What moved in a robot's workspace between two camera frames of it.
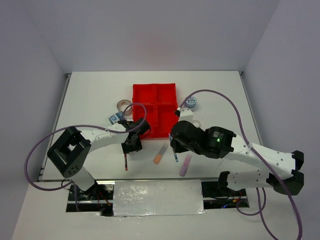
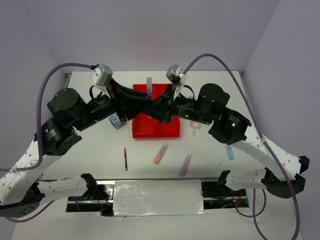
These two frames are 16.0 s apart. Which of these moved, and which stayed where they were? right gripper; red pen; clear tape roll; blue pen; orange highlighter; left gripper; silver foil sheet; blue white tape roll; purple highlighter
Moved: left gripper; blue pen; right gripper
Stayed: orange highlighter; blue white tape roll; purple highlighter; clear tape roll; silver foil sheet; red pen
